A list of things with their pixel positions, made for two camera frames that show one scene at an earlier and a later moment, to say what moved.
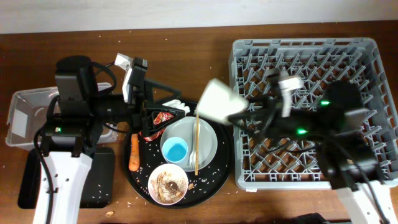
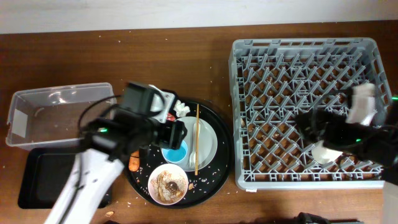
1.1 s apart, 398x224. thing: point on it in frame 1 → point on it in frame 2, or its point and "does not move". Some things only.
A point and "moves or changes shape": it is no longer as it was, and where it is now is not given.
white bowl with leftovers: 168,184 does not move
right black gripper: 268,117 → 337,127
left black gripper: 142,120 → 170,136
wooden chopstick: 196,144 does not move
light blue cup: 175,149 does not move
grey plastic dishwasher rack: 294,162 does not move
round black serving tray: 182,163 does not move
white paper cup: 218,102 moves or changes shape
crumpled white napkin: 176,103 does not move
